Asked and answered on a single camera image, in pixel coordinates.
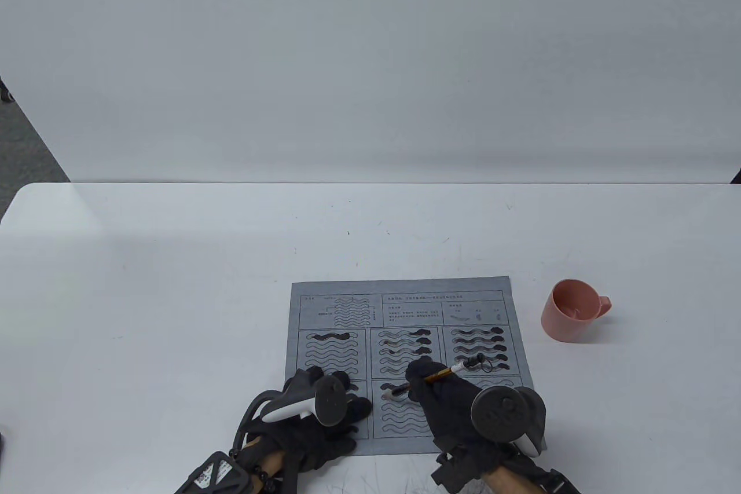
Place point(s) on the person's left hand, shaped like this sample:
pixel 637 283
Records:
pixel 318 442

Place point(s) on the grey water writing practice cloth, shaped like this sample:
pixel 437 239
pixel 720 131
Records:
pixel 341 289

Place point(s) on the person's right hand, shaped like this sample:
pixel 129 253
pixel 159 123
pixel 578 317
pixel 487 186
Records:
pixel 446 410

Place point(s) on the pink cup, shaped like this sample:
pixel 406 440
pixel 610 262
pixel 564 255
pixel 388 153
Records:
pixel 558 323

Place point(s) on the person's right forearm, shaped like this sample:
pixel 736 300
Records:
pixel 509 482

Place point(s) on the person's left forearm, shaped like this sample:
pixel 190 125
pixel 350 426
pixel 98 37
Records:
pixel 269 462

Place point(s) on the grey and white controller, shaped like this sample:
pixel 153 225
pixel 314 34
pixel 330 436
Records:
pixel 502 413
pixel 330 401

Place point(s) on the brown Chinese brush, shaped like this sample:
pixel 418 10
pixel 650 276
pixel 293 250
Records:
pixel 457 368

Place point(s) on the white backdrop board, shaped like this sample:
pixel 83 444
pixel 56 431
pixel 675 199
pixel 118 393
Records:
pixel 370 54

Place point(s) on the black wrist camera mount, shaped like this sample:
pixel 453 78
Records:
pixel 214 474
pixel 454 471

